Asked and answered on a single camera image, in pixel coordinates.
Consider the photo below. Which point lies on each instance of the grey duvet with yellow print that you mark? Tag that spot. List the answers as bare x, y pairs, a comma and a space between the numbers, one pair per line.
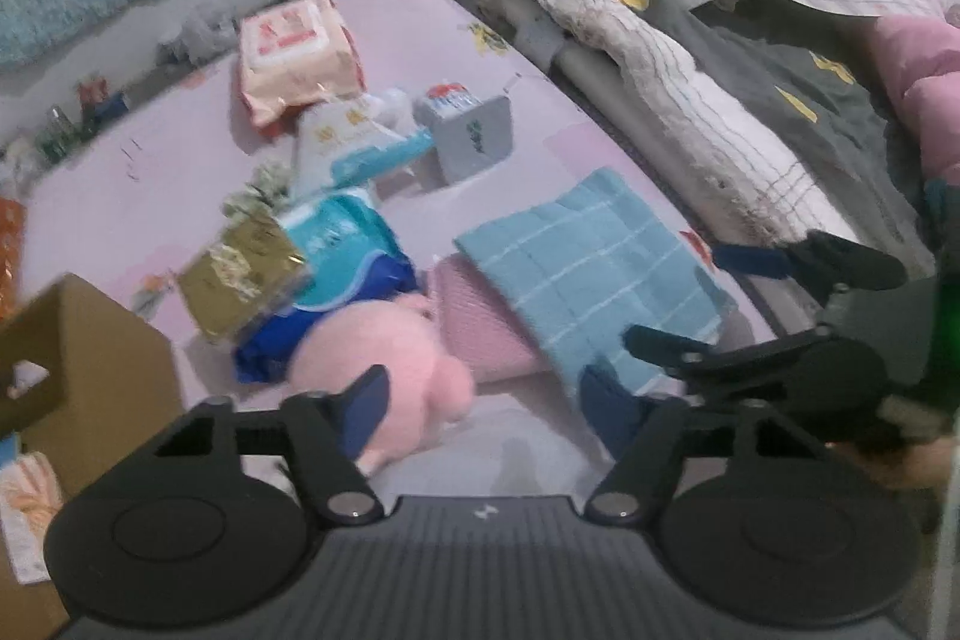
795, 93

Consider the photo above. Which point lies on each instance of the pink towel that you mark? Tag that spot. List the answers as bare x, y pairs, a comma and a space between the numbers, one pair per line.
480, 317

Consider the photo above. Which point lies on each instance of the white teal tissue packet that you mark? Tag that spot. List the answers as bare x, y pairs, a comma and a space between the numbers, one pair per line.
352, 149

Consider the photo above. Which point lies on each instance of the white fluffy plaid blanket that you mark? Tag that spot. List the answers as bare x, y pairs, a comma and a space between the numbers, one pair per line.
660, 85

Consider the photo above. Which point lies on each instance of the green bottles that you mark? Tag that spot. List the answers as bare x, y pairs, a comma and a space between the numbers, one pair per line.
58, 132

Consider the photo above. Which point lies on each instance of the person's right hand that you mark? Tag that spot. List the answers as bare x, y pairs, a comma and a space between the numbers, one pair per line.
904, 464

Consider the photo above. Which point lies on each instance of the pink plush toy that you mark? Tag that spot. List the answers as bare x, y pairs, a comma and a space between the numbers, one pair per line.
390, 347

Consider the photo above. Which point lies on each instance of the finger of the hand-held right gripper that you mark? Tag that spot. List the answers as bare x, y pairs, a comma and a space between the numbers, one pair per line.
757, 260
667, 346

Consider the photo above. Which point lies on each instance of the white plastic bag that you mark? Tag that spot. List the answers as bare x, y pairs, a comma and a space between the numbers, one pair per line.
199, 34

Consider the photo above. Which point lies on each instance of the grey cube tissue pack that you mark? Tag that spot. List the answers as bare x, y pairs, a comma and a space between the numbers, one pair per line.
472, 134

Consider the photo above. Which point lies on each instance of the pink padded jacket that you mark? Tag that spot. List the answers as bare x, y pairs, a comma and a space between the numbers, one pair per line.
926, 78

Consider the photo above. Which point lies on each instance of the gold foil packet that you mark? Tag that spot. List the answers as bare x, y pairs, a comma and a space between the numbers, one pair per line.
240, 280

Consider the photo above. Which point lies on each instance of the brown cardboard box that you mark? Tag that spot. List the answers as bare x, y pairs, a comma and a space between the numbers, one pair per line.
82, 385

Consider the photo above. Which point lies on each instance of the white printed packet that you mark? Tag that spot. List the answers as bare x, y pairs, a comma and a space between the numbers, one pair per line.
26, 512

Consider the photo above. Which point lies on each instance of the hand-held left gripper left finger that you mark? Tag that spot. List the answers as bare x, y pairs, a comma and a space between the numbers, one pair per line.
366, 401

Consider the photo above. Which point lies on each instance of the blue striped towel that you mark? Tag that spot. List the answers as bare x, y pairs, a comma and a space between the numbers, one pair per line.
592, 265

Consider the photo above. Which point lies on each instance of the red printed bag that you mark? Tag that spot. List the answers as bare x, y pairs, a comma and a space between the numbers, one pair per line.
7, 257

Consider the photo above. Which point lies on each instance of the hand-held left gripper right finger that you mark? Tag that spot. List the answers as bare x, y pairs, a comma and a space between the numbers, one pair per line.
609, 416

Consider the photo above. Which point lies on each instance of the blue wet wipes pack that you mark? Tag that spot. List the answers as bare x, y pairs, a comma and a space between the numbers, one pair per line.
352, 265

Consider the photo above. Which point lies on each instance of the pink wet wipes pack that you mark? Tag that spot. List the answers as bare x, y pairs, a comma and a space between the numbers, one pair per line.
296, 55

